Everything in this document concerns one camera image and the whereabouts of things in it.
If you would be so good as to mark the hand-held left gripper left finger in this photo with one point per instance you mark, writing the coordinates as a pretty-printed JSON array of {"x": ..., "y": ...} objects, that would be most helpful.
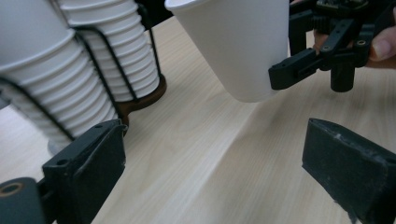
[{"x": 84, "y": 171}]

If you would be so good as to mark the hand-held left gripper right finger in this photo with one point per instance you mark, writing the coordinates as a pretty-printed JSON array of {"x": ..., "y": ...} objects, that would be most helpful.
[{"x": 351, "y": 168}]

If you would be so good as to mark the single white paper cup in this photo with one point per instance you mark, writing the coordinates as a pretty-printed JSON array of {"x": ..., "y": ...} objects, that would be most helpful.
[{"x": 236, "y": 46}]

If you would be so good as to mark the short stack of white cups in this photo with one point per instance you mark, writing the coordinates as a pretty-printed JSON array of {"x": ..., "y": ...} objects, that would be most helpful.
[{"x": 46, "y": 87}]

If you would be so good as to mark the tall stack of white cups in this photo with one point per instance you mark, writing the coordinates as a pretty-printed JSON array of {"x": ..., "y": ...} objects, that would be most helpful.
[{"x": 124, "y": 46}]

